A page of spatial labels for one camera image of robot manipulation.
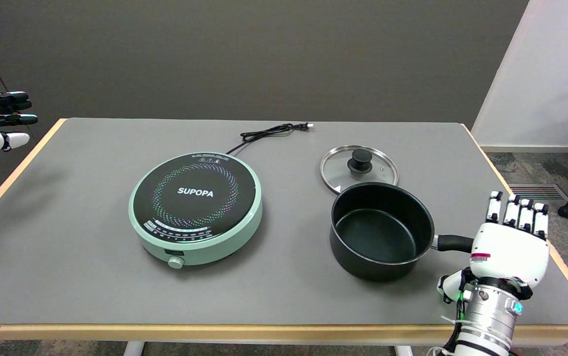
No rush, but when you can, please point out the black soup pot with handle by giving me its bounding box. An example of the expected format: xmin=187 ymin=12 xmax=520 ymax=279
xmin=330 ymin=182 xmax=475 ymax=282

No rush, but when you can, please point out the grey table mat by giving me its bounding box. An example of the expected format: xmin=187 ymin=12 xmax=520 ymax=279
xmin=0 ymin=118 xmax=568 ymax=326

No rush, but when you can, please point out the black power cord with plug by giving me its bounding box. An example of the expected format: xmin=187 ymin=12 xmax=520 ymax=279
xmin=226 ymin=123 xmax=314 ymax=156

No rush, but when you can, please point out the mint green induction cooker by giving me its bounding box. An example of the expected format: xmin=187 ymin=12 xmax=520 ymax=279
xmin=128 ymin=152 xmax=263 ymax=270

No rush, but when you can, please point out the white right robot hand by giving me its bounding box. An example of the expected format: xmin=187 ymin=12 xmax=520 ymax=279
xmin=437 ymin=191 xmax=550 ymax=303

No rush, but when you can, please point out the glass pot lid black knob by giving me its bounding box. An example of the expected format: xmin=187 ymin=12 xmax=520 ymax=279
xmin=320 ymin=145 xmax=399 ymax=194

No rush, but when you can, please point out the floor vent grille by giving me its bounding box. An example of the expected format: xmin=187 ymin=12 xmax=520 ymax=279
xmin=509 ymin=184 xmax=568 ymax=201

